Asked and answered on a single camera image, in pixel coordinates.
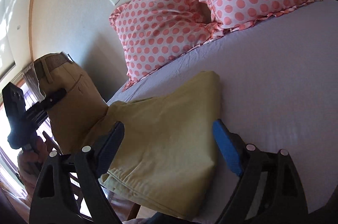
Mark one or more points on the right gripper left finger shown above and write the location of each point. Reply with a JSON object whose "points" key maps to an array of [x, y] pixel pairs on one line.
{"points": [[53, 200]]}

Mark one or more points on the finger of the black left gripper seen externally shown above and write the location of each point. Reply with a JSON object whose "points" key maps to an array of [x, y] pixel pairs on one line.
{"points": [[39, 110]]}

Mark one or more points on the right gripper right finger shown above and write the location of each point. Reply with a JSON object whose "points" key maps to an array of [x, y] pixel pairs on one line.
{"points": [[269, 189]]}

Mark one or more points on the khaki pants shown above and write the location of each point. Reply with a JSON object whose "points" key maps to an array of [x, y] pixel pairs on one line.
{"points": [[168, 155]]}

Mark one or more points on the person's left hand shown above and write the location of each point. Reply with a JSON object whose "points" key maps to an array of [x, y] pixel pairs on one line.
{"points": [[27, 159]]}

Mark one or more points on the lavender bed sheet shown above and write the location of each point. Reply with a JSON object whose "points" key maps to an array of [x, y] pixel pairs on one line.
{"points": [[279, 89]]}

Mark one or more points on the large pink polka-dot pillow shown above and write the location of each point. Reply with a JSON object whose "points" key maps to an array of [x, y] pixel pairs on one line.
{"points": [[155, 32]]}

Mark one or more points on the window with dark frame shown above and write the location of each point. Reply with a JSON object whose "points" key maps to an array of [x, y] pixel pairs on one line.
{"points": [[50, 177]]}

